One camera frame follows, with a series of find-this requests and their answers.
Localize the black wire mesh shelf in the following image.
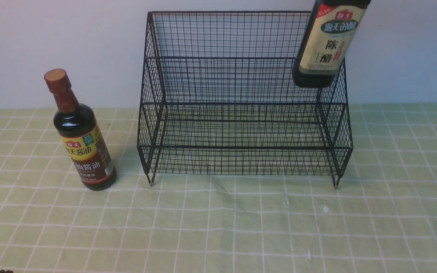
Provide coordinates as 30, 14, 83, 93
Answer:
137, 11, 353, 188

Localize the vinegar bottle tan cap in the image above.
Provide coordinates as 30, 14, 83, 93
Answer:
292, 0, 371, 88

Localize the soy sauce bottle red cap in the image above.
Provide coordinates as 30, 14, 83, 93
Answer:
44, 69, 117, 191

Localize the green checkered tablecloth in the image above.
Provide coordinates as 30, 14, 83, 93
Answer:
0, 104, 437, 273

